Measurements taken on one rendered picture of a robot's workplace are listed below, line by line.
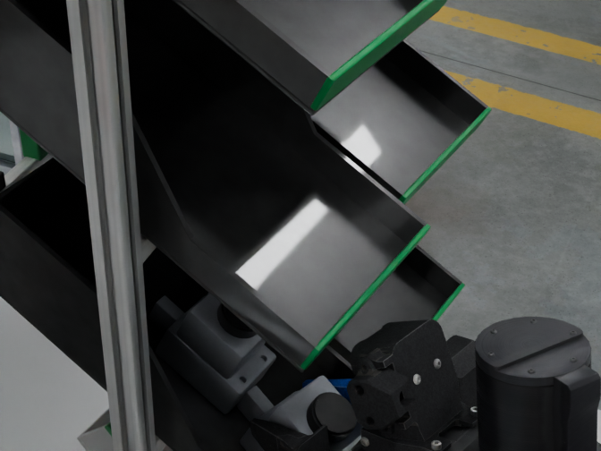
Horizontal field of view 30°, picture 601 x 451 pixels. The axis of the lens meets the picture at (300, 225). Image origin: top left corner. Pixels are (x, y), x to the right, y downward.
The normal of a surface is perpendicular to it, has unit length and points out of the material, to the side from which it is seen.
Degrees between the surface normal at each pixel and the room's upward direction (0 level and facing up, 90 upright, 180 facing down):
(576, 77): 0
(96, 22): 90
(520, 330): 15
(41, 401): 0
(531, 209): 0
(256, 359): 25
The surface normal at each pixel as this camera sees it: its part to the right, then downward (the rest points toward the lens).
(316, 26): 0.39, -0.58
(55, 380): 0.03, -0.80
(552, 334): -0.10, -0.91
